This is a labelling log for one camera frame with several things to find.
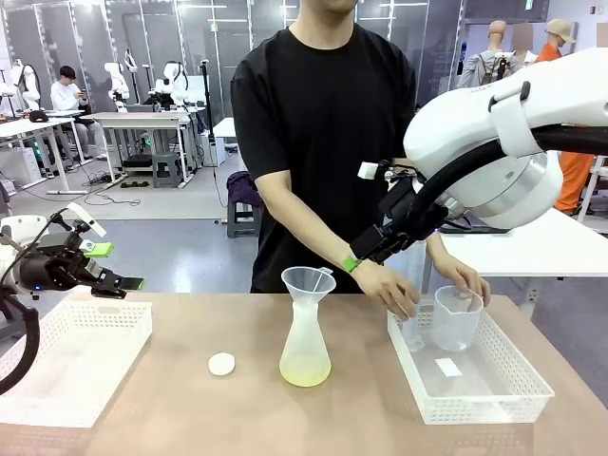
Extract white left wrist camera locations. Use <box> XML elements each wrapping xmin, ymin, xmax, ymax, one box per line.
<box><xmin>66</xmin><ymin>201</ymin><xmax>108</xmax><ymax>238</ymax></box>

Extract seated person in white top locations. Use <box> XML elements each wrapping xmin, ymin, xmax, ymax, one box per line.
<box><xmin>49</xmin><ymin>66</ymin><xmax>108</xmax><ymax>161</ymax></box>

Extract clear plastic funnel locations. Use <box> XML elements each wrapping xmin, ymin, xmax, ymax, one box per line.
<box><xmin>280</xmin><ymin>266</ymin><xmax>338</xmax><ymax>311</ymax></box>

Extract clear plastic graduated cylinder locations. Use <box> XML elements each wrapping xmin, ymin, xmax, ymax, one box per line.
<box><xmin>401</xmin><ymin>239</ymin><xmax>428</xmax><ymax>353</ymax></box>

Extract small white table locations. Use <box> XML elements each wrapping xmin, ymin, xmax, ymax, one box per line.
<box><xmin>211</xmin><ymin>116</ymin><xmax>249</xmax><ymax>154</ymax></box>

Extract white round stopper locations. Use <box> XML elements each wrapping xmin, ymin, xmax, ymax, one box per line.
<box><xmin>207</xmin><ymin>351</ymin><xmax>237</xmax><ymax>379</ymax></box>

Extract clear plastic measuring beaker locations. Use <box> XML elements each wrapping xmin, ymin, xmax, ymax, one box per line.
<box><xmin>432</xmin><ymin>284</ymin><xmax>486</xmax><ymax>353</ymax></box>

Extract large white rounded table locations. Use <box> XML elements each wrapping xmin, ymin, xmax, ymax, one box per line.
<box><xmin>426</xmin><ymin>207</ymin><xmax>608</xmax><ymax>279</ymax></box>

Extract bystander with blurred face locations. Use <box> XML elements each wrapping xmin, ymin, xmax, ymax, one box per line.
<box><xmin>510</xmin><ymin>22</ymin><xmax>541</xmax><ymax>72</ymax></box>

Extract small white paper label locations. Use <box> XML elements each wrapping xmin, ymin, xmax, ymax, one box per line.
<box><xmin>434</xmin><ymin>357</ymin><xmax>464</xmax><ymax>379</ymax></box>

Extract thick black left arm hose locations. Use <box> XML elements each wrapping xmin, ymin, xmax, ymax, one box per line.
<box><xmin>0</xmin><ymin>283</ymin><xmax>42</xmax><ymax>396</ymax></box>

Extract person's right hand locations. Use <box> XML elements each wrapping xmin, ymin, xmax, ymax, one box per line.
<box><xmin>355</xmin><ymin>262</ymin><xmax>421</xmax><ymax>321</ymax></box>

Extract white floor cabinet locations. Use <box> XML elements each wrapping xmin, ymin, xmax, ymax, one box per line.
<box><xmin>199</xmin><ymin>127</ymin><xmax>227</xmax><ymax>167</ymax></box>

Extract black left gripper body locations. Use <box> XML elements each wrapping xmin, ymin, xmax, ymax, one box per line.
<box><xmin>16</xmin><ymin>231</ymin><xmax>104</xmax><ymax>292</ymax></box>

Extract grey step stool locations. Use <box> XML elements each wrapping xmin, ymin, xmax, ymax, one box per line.
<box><xmin>226</xmin><ymin>189</ymin><xmax>263</xmax><ymax>239</ymax></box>

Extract person in black T-shirt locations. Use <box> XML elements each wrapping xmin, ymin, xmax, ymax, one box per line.
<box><xmin>230</xmin><ymin>0</ymin><xmax>419</xmax><ymax>295</ymax></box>

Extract person's right forearm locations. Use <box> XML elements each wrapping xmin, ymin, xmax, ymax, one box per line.
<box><xmin>255</xmin><ymin>173</ymin><xmax>372</xmax><ymax>291</ymax></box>

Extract thick black arm hose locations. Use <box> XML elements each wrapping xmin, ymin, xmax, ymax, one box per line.
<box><xmin>409</xmin><ymin>123</ymin><xmax>608</xmax><ymax>241</ymax></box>
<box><xmin>0</xmin><ymin>283</ymin><xmax>42</xmax><ymax>396</ymax></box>

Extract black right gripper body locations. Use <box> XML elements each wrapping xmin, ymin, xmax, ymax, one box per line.
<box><xmin>378</xmin><ymin>173</ymin><xmax>426</xmax><ymax>233</ymax></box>

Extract beige top work table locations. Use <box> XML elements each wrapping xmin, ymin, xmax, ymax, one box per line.
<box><xmin>87</xmin><ymin>111</ymin><xmax>197</xmax><ymax>190</ymax></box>

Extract person's left forearm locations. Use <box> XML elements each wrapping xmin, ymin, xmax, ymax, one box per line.
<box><xmin>425</xmin><ymin>234</ymin><xmax>458</xmax><ymax>273</ymax></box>

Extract thin black camera cable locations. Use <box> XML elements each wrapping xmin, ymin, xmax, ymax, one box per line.
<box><xmin>11</xmin><ymin>208</ymin><xmax>68</xmax><ymax>268</ymax></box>

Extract mannequin in orange suit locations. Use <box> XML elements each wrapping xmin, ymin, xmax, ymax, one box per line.
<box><xmin>534</xmin><ymin>18</ymin><xmax>598</xmax><ymax>217</ymax></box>

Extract white perforated plastic basket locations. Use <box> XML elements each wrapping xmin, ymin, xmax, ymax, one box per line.
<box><xmin>0</xmin><ymin>298</ymin><xmax>154</xmax><ymax>428</ymax></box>
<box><xmin>385</xmin><ymin>297</ymin><xmax>556</xmax><ymax>426</ymax></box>

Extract dark purple cloth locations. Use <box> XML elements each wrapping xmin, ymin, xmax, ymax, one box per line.
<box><xmin>226</xmin><ymin>171</ymin><xmax>263</xmax><ymax>207</ymax></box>

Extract translucent conical flask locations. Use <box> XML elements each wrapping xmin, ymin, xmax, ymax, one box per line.
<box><xmin>278</xmin><ymin>298</ymin><xmax>333</xmax><ymax>389</ymax></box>

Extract black floor cables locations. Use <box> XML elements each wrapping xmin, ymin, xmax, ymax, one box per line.
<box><xmin>84</xmin><ymin>169</ymin><xmax>143</xmax><ymax>208</ymax></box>

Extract black tripod pole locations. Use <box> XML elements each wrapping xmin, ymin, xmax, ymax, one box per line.
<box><xmin>198</xmin><ymin>58</ymin><xmax>219</xmax><ymax>168</ymax></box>

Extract grey plastic stool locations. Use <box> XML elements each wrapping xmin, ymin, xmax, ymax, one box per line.
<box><xmin>151</xmin><ymin>151</ymin><xmax>186</xmax><ymax>190</ymax></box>

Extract thick black right arm hose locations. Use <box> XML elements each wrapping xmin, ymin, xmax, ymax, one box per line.
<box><xmin>409</xmin><ymin>123</ymin><xmax>608</xmax><ymax>241</ymax></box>

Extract white desk with metal legs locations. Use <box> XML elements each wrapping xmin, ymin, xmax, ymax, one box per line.
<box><xmin>0</xmin><ymin>116</ymin><xmax>90</xmax><ymax>197</ymax></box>

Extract person's left hand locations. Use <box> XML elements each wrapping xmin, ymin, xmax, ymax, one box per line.
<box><xmin>434</xmin><ymin>260</ymin><xmax>492</xmax><ymax>313</ymax></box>

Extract mannequin in grey shirt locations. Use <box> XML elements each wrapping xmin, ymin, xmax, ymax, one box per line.
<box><xmin>457</xmin><ymin>19</ymin><xmax>513</xmax><ymax>90</ymax></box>

